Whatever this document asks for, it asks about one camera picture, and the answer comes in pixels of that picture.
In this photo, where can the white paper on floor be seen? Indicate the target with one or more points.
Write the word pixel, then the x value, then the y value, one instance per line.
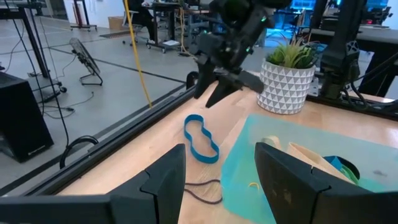
pixel 171 43

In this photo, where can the thin dark rubber band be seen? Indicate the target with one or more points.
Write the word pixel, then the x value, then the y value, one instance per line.
pixel 214 203

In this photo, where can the black cart stand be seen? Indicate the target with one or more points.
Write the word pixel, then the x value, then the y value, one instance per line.
pixel 31 37

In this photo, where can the dark floor mat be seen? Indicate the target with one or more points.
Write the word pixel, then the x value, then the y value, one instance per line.
pixel 115 34

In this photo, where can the thin orange rubber band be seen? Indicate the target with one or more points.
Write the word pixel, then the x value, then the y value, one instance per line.
pixel 253 183

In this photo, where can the black aluminium table frame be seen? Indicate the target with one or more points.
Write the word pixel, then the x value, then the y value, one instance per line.
pixel 109 143

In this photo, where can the succulent in white patterned pot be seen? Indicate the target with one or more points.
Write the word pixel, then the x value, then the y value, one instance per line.
pixel 284 90

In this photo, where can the dark office desk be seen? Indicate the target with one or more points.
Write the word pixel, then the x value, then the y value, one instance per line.
pixel 382 34

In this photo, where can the brown cardboard box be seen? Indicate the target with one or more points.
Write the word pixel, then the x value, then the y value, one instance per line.
pixel 116 23

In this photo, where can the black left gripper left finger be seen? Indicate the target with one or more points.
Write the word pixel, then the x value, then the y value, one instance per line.
pixel 161 186

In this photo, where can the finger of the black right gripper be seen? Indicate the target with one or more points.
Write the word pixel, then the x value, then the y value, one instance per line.
pixel 222 91
pixel 204 79

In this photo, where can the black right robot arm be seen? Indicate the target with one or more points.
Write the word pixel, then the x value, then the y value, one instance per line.
pixel 248 18

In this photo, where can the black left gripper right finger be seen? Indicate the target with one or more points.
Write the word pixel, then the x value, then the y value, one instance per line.
pixel 289 186

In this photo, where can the black computer tower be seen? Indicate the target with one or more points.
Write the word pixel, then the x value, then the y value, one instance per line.
pixel 21 118

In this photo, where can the black rolling desk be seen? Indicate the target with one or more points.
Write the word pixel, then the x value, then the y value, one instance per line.
pixel 172 21

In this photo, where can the black floor fan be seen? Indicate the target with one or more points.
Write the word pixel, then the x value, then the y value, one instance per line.
pixel 84 56

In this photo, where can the person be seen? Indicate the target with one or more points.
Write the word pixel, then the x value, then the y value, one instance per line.
pixel 141 18

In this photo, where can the teal translucent plastic bin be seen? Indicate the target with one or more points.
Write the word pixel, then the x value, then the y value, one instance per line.
pixel 245 168

